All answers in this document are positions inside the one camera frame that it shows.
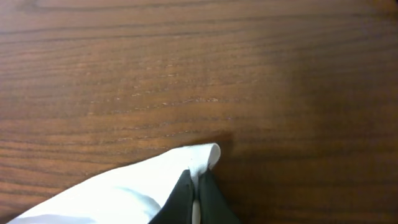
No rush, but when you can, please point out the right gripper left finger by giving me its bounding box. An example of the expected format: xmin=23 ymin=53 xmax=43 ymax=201
xmin=149 ymin=170 xmax=195 ymax=224

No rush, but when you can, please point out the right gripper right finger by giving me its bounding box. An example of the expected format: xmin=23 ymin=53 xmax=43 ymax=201
xmin=198 ymin=169 xmax=241 ymax=224

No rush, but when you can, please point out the white t-shirt with logo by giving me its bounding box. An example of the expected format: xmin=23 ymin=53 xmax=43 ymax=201
xmin=10 ymin=143 xmax=221 ymax=224

